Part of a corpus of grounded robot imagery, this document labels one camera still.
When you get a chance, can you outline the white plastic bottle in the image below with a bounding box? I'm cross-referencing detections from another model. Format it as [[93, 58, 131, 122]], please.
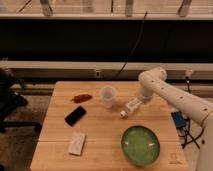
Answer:
[[120, 97, 141, 118]]

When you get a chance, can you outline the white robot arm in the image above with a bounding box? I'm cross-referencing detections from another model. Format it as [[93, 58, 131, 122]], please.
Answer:
[[138, 67, 213, 171]]

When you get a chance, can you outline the green ceramic bowl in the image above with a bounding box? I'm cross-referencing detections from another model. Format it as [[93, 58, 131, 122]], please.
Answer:
[[121, 125, 160, 167]]

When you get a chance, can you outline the translucent plastic cup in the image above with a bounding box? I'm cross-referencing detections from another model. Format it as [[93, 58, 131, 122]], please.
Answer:
[[100, 86, 116, 108]]

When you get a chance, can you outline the red-brown snack packet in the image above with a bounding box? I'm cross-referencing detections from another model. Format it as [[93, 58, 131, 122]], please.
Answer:
[[72, 94, 92, 103]]

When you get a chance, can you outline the black smartphone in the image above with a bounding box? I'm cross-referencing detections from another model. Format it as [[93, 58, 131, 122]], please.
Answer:
[[65, 106, 86, 126]]

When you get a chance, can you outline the blue connector box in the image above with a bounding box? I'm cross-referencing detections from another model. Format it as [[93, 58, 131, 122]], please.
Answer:
[[171, 112, 187, 129]]

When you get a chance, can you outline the black office chair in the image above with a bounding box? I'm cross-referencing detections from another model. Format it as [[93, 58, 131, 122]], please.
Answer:
[[0, 69, 42, 133]]

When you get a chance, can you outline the wall power outlet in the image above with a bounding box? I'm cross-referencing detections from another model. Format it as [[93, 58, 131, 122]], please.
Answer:
[[96, 71, 101, 78]]

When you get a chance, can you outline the black hanging cable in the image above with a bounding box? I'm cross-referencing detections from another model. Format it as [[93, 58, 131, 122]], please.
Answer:
[[112, 11, 149, 80]]

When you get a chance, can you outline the black floor cable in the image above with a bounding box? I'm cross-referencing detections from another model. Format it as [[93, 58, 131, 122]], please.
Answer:
[[179, 77, 205, 150]]

